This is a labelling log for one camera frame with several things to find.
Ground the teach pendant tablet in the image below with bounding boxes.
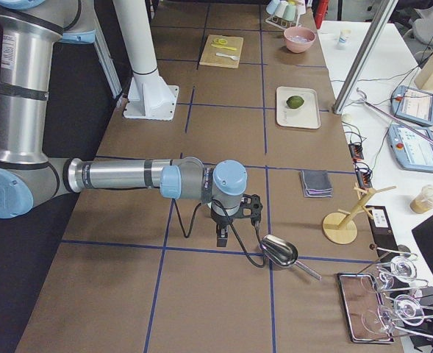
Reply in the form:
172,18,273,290
391,85,433,127
387,124,433,173

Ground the far teach pendant tablet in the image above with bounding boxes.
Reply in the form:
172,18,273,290
391,85,433,127

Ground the reacher grabber tool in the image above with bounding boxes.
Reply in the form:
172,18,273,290
356,88,433,154

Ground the wooden mug tree stand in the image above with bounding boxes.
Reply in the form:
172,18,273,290
322,184,396,245

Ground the metal scoop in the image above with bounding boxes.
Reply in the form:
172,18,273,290
260,235,322,281

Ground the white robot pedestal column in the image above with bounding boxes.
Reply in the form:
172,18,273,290
113,0,179,121

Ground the grey folded cloth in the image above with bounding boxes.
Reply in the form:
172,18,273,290
301,169,333,198

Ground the cup rack with pastel cups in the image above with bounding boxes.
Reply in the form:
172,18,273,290
265,0,307,29

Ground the green lime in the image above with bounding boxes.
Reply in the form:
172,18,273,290
286,96,304,110

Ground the white plastic spoon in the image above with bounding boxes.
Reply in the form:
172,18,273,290
215,52,240,61

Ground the near teach pendant tablet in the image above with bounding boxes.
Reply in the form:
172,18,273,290
387,124,433,173

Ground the yellow lemon slice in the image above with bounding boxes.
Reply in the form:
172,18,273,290
210,38,237,51

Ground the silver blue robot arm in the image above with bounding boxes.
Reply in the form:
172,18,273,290
0,1,251,246

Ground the white paper cup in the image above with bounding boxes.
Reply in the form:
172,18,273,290
337,29,351,50

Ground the beige plastic tray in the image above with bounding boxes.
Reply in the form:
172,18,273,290
276,86,321,129

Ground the wooden cutting board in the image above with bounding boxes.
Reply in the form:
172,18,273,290
199,35,243,68

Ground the steel tray with glasses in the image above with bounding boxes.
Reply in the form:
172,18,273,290
337,272,394,345

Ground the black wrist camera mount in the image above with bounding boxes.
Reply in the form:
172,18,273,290
239,194,263,228

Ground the pink bowl with ice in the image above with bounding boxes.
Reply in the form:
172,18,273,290
283,26,316,54

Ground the iced coffee plastic cup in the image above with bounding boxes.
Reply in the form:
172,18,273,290
409,185,433,214

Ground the black power strip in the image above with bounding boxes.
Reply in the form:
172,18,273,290
348,142,373,189

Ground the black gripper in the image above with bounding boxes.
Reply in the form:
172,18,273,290
211,200,233,247

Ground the aluminium frame post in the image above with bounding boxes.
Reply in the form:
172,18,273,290
332,0,398,115

